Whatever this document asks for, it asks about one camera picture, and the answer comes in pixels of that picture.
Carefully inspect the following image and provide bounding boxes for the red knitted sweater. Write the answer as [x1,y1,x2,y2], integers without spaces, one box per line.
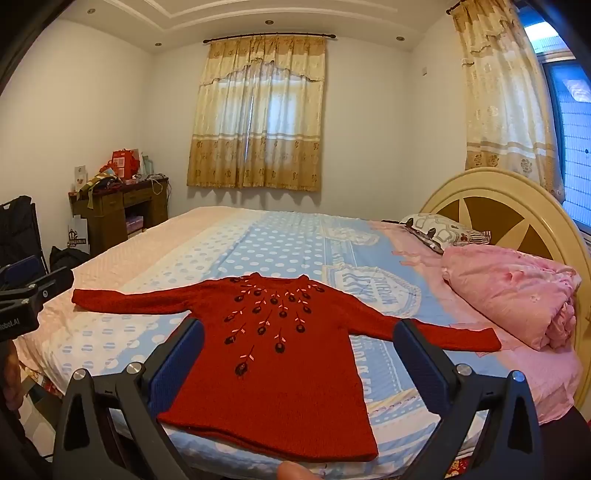
[71,272,503,463]

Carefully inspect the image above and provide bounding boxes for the black chair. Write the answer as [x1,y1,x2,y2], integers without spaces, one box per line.
[0,195,49,273]

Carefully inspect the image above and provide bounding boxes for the white paper bag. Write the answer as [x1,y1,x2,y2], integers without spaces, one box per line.
[67,215,90,254]

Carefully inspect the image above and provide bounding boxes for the brown wooden desk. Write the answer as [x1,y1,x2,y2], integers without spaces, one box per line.
[68,177,169,257]

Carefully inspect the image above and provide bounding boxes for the pink folded quilt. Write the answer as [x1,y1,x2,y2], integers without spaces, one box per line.
[442,244,582,350]

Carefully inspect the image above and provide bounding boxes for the red gift bag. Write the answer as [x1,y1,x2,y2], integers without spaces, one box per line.
[109,149,140,180]

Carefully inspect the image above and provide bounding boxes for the blue polka dot bedsheet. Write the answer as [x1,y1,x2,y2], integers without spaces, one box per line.
[16,207,583,479]

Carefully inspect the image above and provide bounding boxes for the patterned grey white pillow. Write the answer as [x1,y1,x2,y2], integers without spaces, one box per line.
[400,213,492,254]

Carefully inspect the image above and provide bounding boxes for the cream round headboard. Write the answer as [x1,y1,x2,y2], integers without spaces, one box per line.
[421,167,590,418]

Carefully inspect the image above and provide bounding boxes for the beige curtain far window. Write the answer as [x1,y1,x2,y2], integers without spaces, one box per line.
[186,35,327,192]

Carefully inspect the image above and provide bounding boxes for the beige curtain side window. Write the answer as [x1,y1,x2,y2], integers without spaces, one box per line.
[451,0,565,202]

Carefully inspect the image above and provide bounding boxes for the window with blue mesh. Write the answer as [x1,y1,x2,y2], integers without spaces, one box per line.
[518,3,591,233]

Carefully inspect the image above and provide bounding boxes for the black curtain rod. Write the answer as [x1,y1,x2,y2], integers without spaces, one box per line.
[202,32,338,45]

